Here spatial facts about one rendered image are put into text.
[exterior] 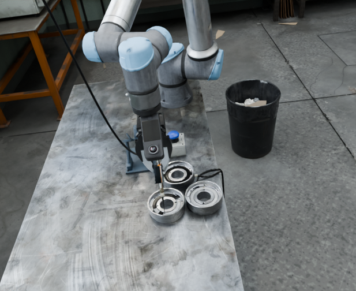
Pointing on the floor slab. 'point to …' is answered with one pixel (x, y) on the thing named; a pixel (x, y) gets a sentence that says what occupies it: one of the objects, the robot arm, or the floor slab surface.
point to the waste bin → (252, 117)
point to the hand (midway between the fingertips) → (158, 170)
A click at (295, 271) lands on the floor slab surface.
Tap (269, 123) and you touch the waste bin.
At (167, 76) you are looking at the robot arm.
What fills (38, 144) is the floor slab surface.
